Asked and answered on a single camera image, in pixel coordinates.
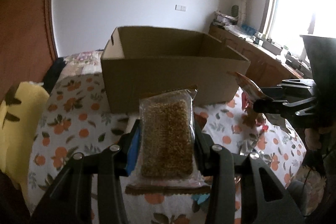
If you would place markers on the orange white snack packet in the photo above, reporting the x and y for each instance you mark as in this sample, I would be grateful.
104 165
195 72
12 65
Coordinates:
251 93

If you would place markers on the clutter pile on cabinet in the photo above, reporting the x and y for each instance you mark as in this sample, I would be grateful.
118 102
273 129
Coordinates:
230 24

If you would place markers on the blue tipped left gripper left finger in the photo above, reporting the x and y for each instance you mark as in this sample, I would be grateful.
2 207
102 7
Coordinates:
126 157

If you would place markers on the teal foil candy wrapper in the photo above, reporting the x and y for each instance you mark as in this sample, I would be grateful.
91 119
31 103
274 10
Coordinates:
200 198

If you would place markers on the yellow banana plush toy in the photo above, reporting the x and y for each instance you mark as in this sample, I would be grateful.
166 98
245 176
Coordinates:
21 110

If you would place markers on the silver snack packet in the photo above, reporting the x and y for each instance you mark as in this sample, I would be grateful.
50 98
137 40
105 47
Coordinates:
248 146

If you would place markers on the clear grain bar packet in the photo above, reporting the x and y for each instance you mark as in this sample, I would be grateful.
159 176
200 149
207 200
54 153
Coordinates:
166 162

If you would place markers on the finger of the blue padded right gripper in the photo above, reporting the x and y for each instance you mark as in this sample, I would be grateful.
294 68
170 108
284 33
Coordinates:
293 87

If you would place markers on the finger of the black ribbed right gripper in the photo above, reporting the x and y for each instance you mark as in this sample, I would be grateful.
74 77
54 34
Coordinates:
285 108

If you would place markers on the floral pink quilt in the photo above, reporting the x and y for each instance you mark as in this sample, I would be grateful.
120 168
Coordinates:
82 64

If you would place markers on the brown wooden wardrobe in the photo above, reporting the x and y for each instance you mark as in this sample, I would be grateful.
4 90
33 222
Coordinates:
27 41

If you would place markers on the brown cardboard box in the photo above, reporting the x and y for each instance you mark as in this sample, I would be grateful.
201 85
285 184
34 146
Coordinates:
140 61

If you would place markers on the orange print bed sheet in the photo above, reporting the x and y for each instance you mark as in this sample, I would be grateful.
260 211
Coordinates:
77 119

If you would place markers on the white wall switch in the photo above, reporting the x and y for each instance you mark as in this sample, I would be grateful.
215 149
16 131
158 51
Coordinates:
180 8

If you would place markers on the wooden window-side cabinet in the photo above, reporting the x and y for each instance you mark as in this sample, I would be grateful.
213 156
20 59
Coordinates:
265 70

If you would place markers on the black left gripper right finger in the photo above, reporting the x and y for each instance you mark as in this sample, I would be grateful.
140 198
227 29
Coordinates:
202 150

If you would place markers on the window with frame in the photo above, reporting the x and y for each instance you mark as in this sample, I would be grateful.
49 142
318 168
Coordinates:
286 21

